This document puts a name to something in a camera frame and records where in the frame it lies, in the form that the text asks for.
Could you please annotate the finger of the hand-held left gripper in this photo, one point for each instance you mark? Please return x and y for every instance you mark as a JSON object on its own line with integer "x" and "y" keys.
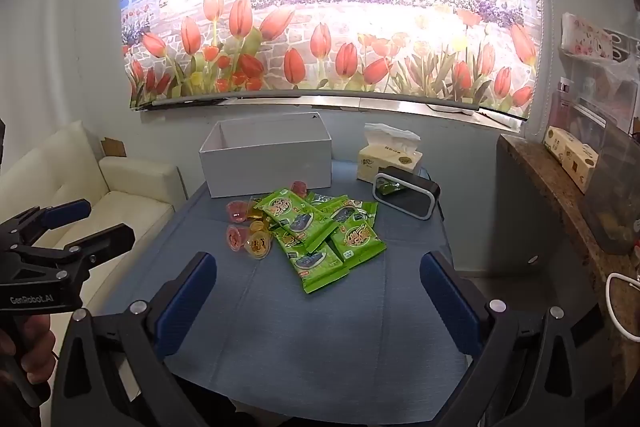
{"x": 65, "y": 213}
{"x": 107, "y": 239}

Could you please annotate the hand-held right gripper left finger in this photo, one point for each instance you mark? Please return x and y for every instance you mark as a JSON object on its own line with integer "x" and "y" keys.
{"x": 186, "y": 302}

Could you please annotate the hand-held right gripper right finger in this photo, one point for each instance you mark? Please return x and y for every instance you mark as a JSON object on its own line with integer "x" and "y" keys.
{"x": 450, "y": 302}

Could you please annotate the red jelly cup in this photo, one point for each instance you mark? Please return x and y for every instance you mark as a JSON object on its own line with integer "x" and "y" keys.
{"x": 299, "y": 188}
{"x": 234, "y": 238}
{"x": 236, "y": 211}

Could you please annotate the orange jelly cup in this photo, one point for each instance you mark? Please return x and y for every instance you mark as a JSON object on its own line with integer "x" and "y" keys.
{"x": 258, "y": 248}
{"x": 260, "y": 218}

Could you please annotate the pile of green packets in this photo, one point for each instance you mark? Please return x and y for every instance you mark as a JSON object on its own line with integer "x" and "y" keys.
{"x": 315, "y": 237}

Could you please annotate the white cardboard box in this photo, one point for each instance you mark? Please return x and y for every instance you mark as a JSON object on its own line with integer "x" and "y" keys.
{"x": 265, "y": 167}

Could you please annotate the person's left hand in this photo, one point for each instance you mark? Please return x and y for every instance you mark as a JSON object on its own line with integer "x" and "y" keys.
{"x": 36, "y": 342}

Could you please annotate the white sofa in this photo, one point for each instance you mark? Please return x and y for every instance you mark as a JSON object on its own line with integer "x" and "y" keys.
{"x": 125, "y": 187}

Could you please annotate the brown cardboard piece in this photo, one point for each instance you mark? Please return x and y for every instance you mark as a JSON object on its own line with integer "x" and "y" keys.
{"x": 112, "y": 147}

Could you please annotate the black desk clock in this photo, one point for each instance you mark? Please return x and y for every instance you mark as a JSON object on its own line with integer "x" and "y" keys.
{"x": 400, "y": 194}

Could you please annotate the blue tablecloth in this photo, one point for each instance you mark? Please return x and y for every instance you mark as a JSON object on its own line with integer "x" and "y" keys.
{"x": 320, "y": 332}

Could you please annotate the stone top counter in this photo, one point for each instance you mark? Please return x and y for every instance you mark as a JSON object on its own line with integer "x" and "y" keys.
{"x": 560, "y": 207}

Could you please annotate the yellow tissue pack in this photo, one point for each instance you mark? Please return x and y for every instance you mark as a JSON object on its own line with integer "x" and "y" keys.
{"x": 390, "y": 162}

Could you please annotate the cream printed carton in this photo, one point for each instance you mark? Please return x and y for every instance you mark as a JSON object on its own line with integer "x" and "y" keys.
{"x": 580, "y": 167}
{"x": 557, "y": 141}

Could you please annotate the clear plastic organizer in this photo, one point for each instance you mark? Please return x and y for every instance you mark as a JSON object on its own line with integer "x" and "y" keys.
{"x": 600, "y": 92}

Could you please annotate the tulip print roller blind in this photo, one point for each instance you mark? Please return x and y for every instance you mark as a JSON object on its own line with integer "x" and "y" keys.
{"x": 325, "y": 32}

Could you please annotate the floral print pack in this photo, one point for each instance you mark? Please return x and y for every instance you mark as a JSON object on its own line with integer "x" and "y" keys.
{"x": 587, "y": 34}

